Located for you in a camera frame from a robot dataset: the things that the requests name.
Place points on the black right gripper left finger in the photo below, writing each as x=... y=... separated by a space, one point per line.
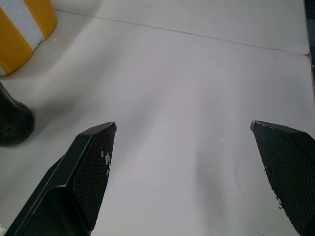
x=73 y=186

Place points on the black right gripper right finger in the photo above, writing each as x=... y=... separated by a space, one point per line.
x=290 y=172

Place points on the black rounded object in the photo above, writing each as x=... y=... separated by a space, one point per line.
x=13 y=120

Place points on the yellow and white container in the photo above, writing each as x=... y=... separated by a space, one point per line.
x=22 y=32

